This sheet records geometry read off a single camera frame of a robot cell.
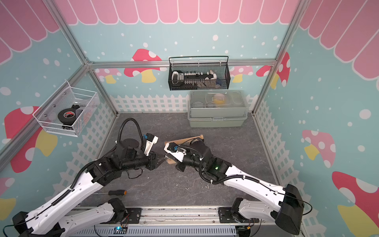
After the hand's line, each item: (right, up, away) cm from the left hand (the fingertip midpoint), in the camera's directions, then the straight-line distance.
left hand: (164, 160), depth 68 cm
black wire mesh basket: (+33, +52, +28) cm, 68 cm away
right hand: (+2, +3, -2) cm, 5 cm away
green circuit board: (-23, -36, +5) cm, 43 cm away
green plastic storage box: (+31, +28, +34) cm, 54 cm away
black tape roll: (-47, +21, +3) cm, 52 cm away
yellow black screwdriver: (-27, -20, +11) cm, 35 cm away
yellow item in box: (+31, +35, +35) cm, 59 cm away
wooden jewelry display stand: (+7, +7, +15) cm, 18 cm away
